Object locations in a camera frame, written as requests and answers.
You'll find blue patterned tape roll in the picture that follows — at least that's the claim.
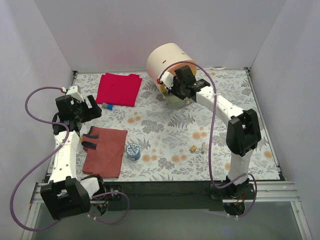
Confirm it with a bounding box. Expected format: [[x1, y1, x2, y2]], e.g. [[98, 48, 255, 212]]
[[126, 143, 141, 161]]

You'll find small brass sharpener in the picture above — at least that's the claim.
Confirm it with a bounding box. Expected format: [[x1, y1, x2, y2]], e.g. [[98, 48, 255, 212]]
[[189, 145, 197, 153]]

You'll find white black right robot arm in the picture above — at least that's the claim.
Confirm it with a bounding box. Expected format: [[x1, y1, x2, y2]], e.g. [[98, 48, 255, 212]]
[[169, 65, 262, 199]]

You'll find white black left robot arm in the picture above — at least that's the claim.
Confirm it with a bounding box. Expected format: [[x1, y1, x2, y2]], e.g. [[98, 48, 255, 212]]
[[40, 94, 107, 220]]

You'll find red folded cloth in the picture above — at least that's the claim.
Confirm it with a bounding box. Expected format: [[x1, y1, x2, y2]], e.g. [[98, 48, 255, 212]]
[[95, 73, 142, 107]]

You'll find rust brown folded garment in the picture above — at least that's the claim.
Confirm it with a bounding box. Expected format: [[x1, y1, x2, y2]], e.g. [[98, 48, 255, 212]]
[[81, 126, 128, 179]]

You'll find small beige eraser stick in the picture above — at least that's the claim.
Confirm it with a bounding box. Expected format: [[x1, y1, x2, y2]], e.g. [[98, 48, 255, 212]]
[[201, 142, 206, 154]]

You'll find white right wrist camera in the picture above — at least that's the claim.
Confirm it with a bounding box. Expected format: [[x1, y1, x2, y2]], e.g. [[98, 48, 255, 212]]
[[159, 71, 175, 90]]

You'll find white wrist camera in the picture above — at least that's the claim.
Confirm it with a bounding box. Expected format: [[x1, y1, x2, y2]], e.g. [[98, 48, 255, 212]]
[[61, 85, 84, 103], [159, 71, 175, 90]]

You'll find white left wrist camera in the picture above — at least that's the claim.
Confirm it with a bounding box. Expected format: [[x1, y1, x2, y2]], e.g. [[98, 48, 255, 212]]
[[61, 85, 84, 103]]

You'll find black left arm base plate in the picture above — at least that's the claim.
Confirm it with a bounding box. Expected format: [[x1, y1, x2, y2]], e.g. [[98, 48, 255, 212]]
[[100, 184, 123, 201]]

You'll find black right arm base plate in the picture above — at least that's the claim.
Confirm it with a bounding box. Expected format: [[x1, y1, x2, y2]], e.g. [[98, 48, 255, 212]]
[[208, 183, 255, 200]]

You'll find aluminium frame rail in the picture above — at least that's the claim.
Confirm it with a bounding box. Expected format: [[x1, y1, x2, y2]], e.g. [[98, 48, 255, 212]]
[[22, 181, 312, 240]]

